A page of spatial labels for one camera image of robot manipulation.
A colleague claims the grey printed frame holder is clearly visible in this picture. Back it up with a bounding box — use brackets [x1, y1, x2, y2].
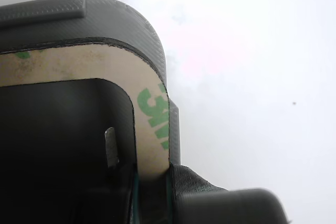
[0, 0, 182, 190]

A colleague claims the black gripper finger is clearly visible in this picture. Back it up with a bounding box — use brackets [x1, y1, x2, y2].
[167, 165, 289, 224]
[70, 126, 140, 224]

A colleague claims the beige rectangular adhesive frame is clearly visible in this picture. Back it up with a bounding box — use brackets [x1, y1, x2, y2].
[0, 42, 171, 177]

